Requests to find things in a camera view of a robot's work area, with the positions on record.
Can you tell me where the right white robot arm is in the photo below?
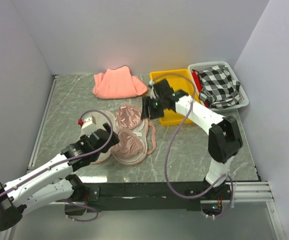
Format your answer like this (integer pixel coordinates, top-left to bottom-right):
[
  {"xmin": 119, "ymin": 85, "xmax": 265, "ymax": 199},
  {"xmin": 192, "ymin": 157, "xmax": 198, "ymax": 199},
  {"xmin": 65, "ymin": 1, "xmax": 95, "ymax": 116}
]
[{"xmin": 141, "ymin": 79, "xmax": 243, "ymax": 199}]

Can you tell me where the white plastic basket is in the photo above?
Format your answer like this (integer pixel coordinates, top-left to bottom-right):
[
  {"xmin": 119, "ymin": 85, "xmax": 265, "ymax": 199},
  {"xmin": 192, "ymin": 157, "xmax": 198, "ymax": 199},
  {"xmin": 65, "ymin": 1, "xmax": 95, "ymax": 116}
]
[{"xmin": 187, "ymin": 61, "xmax": 249, "ymax": 111}]

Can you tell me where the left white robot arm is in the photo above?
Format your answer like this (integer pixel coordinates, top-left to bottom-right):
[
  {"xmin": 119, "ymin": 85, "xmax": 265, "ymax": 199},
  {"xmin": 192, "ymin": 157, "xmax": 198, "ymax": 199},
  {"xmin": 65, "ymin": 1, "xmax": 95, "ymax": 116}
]
[{"xmin": 0, "ymin": 123, "xmax": 119, "ymax": 232}]

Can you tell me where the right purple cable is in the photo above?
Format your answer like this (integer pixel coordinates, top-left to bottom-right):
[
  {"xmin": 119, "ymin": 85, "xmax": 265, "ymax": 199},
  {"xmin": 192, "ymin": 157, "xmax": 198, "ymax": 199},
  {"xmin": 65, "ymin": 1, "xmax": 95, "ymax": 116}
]
[{"xmin": 150, "ymin": 72, "xmax": 234, "ymax": 220}]

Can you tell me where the yellow plastic tray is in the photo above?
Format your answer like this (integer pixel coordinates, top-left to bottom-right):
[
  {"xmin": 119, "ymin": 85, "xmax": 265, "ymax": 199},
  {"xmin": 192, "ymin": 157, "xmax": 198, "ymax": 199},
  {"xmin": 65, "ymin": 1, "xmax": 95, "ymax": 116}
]
[{"xmin": 149, "ymin": 69, "xmax": 194, "ymax": 127}]

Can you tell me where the black base beam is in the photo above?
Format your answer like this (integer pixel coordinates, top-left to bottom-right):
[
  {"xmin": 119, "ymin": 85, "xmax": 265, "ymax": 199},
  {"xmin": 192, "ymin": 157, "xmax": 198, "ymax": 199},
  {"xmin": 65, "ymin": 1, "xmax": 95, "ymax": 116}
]
[{"xmin": 66, "ymin": 182, "xmax": 231, "ymax": 212}]

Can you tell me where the aluminium rail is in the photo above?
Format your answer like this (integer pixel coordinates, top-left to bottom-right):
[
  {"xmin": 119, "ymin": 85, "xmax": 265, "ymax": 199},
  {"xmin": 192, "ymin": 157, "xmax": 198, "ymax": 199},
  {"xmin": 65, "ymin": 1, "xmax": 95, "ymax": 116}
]
[{"xmin": 9, "ymin": 181, "xmax": 275, "ymax": 205}]

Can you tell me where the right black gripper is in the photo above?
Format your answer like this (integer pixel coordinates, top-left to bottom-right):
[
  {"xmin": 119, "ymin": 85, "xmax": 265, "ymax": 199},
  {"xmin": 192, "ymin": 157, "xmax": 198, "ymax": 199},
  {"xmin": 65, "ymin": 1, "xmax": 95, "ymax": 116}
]
[{"xmin": 139, "ymin": 96, "xmax": 165, "ymax": 121}]

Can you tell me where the red cloth in basket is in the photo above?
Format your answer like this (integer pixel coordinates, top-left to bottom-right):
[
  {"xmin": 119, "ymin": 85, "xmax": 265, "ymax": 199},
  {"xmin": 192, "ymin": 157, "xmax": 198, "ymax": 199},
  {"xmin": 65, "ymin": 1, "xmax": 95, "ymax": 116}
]
[{"xmin": 191, "ymin": 70, "xmax": 202, "ymax": 93}]

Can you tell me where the pink mesh laundry bag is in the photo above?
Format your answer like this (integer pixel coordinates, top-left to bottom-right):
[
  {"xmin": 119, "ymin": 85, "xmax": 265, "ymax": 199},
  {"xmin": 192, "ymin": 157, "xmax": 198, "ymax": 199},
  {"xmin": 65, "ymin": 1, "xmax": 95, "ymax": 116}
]
[{"xmin": 79, "ymin": 104, "xmax": 150, "ymax": 166}]

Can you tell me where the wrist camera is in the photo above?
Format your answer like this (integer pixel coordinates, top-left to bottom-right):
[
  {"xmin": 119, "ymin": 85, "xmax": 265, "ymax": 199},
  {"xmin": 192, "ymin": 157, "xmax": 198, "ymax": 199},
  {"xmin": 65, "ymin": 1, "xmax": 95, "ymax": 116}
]
[
  {"xmin": 78, "ymin": 114, "xmax": 97, "ymax": 137},
  {"xmin": 148, "ymin": 80, "xmax": 159, "ymax": 99}
]

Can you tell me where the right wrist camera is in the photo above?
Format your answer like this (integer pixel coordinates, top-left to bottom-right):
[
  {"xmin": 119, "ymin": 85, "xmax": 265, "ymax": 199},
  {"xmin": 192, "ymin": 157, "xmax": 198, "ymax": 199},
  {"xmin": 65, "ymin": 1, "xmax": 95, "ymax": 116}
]
[{"xmin": 148, "ymin": 80, "xmax": 159, "ymax": 99}]

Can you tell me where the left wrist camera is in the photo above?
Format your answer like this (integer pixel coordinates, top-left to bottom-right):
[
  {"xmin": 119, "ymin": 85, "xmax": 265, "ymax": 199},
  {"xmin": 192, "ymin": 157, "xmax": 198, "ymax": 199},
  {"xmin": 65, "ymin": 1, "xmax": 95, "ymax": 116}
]
[{"xmin": 78, "ymin": 114, "xmax": 97, "ymax": 137}]

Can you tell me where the pink pleated skirt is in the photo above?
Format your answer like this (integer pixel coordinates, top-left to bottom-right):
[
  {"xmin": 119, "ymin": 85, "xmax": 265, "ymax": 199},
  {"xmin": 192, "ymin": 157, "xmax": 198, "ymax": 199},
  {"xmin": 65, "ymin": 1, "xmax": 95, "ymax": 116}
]
[{"xmin": 92, "ymin": 66, "xmax": 148, "ymax": 100}]

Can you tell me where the black white checkered cloth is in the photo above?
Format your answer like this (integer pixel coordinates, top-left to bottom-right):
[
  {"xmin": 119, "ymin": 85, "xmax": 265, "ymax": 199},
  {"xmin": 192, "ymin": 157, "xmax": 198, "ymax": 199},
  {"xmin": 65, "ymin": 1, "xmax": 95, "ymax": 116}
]
[{"xmin": 197, "ymin": 65, "xmax": 241, "ymax": 110}]

